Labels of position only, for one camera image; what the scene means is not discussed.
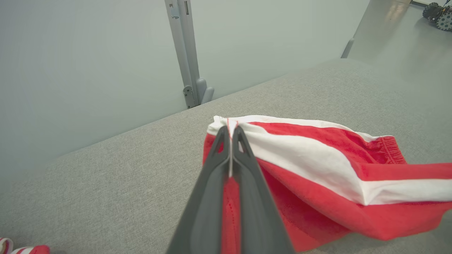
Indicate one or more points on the red shorts white stripes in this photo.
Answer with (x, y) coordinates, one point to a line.
(317, 169)

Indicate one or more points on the grey metal partition post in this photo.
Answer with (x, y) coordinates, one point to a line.
(185, 53)

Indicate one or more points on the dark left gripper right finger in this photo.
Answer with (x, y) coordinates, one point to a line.
(257, 211)

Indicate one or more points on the grey partition foot leg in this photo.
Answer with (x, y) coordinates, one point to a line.
(348, 49)

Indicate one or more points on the red white jersey shirt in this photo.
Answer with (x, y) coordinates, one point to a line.
(31, 249)

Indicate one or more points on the small wheeled robot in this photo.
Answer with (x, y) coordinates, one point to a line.
(439, 16)

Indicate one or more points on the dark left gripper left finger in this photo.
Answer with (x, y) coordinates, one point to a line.
(204, 211)

